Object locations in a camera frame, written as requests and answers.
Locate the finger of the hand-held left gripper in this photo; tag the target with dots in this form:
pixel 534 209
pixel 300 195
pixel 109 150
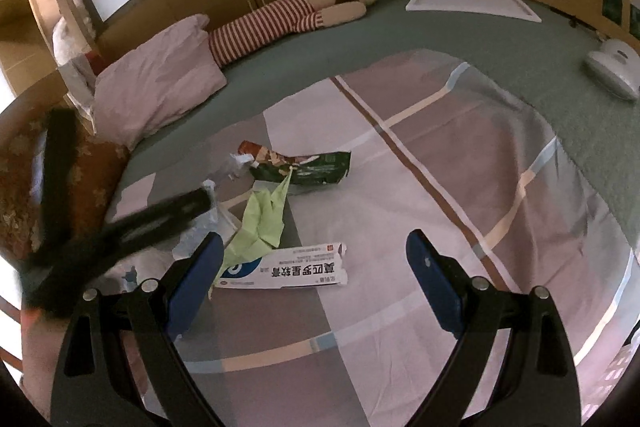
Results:
pixel 57 167
pixel 150 222

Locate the dark green snack bag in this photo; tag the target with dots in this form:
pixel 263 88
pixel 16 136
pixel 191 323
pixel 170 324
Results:
pixel 315 167

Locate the light green paper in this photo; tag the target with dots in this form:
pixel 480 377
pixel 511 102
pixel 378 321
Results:
pixel 260 222

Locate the white handheld vacuum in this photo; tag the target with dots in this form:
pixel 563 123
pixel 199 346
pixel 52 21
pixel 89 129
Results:
pixel 612 67

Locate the white plastic bag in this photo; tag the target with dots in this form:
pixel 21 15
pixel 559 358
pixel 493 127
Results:
pixel 200 229

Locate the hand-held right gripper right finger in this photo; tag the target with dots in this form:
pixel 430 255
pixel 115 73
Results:
pixel 435 282

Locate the striped plush doll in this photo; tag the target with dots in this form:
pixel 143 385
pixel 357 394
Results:
pixel 260 27

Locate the pink pillow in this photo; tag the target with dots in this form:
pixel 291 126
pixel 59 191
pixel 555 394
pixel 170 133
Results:
pixel 155 82

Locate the green picture panel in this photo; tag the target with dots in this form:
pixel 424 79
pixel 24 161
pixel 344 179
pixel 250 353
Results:
pixel 611 4

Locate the white foam board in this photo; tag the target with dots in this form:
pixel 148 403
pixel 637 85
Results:
pixel 470 2

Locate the plaid blanket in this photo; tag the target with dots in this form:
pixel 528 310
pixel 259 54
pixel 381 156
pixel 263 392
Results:
pixel 425 187

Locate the white medicine box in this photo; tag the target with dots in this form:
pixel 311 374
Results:
pixel 300 269

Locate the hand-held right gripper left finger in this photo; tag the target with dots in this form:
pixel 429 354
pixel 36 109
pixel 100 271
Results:
pixel 197 277

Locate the green bed mattress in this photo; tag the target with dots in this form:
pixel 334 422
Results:
pixel 500 57

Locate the white cloth bundle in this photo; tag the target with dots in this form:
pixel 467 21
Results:
pixel 70 47

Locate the brown floral cushion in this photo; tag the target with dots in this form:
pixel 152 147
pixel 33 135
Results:
pixel 95 177

